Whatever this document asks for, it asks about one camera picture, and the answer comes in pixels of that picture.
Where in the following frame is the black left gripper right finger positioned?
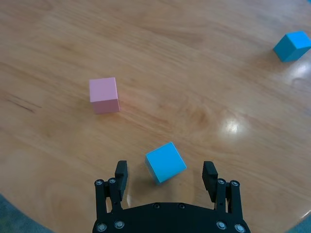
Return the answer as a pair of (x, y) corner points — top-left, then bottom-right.
(201, 161), (243, 216)

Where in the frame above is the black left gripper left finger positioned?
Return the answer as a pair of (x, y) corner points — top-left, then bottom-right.
(94, 160), (129, 216)

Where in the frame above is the blue cube block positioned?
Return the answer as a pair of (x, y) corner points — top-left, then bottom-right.
(272, 31), (311, 63)
(145, 142), (187, 185)

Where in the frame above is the pink cube block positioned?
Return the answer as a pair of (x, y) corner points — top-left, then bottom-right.
(88, 77), (121, 115)

